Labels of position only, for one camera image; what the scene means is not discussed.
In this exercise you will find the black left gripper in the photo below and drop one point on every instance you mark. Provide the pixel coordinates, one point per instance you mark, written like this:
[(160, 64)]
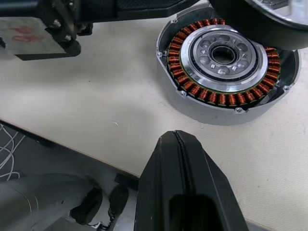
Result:
[(36, 38)]

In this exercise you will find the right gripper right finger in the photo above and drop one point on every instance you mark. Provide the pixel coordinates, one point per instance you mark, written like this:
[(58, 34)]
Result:
[(211, 173)]

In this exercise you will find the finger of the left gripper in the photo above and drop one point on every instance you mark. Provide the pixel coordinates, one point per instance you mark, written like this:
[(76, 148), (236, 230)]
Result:
[(144, 9)]

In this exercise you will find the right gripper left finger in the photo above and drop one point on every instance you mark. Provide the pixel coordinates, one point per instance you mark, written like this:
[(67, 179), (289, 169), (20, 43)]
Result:
[(158, 183)]

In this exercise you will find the motor stator with copper coils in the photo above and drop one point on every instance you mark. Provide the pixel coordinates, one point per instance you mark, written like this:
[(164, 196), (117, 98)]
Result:
[(216, 83)]

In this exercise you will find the silver wheel with black tire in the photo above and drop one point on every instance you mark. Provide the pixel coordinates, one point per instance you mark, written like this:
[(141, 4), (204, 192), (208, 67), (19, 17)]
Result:
[(252, 29)]

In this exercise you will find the grey robot body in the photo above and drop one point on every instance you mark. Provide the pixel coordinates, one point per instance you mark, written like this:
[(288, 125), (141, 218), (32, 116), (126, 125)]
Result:
[(36, 202)]

